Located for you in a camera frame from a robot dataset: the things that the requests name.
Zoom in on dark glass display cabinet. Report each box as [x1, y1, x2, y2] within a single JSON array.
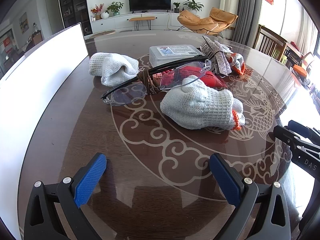
[[57, 0, 93, 35]]

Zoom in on black television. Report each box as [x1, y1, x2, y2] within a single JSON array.
[[128, 0, 172, 12]]

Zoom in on dark wooden chair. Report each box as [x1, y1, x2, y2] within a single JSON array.
[[254, 24, 288, 58]]

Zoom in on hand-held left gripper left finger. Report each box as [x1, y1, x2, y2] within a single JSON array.
[[23, 152, 107, 240]]

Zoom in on orange bench with black legs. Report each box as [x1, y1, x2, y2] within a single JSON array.
[[129, 16, 155, 31]]

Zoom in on green potted plant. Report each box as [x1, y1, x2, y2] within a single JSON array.
[[105, 2, 124, 16]]

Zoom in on orange bag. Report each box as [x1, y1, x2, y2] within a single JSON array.
[[292, 64, 308, 77]]

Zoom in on white sheer curtain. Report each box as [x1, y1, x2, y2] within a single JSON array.
[[299, 7, 318, 55]]

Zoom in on white television cabinet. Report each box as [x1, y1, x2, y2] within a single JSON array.
[[90, 12, 185, 33]]

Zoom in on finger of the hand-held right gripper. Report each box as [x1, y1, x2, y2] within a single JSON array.
[[273, 125, 304, 155], [287, 120, 320, 147]]

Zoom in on grey curtain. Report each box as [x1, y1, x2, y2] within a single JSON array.
[[236, 0, 264, 46]]

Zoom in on round beige floor cushion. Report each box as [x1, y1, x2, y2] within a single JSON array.
[[94, 30, 116, 37]]

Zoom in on white knit glove orange cuff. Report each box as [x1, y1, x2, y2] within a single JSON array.
[[160, 77, 246, 131], [220, 44, 245, 76]]

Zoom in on orange lounge chair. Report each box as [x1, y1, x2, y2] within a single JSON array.
[[177, 7, 239, 39]]

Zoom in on red window banner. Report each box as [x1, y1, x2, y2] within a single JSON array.
[[3, 37, 13, 53]]

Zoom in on clear safety glasses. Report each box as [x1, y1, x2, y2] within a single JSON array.
[[101, 56, 210, 106]]

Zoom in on brown cord coil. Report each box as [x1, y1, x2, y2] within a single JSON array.
[[136, 69, 162, 96]]

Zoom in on rhinestone hair claw clip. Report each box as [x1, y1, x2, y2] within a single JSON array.
[[200, 35, 232, 75]]

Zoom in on framed wall painting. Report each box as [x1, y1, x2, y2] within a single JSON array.
[[19, 12, 28, 34]]

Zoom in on large leafy potted plant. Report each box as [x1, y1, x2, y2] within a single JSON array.
[[182, 0, 204, 13]]

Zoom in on clear plastic box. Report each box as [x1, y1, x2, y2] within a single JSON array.
[[149, 44, 202, 67]]

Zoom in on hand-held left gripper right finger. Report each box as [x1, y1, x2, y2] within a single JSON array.
[[209, 152, 292, 240]]

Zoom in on red flower plant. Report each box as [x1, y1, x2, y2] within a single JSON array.
[[90, 4, 104, 20]]

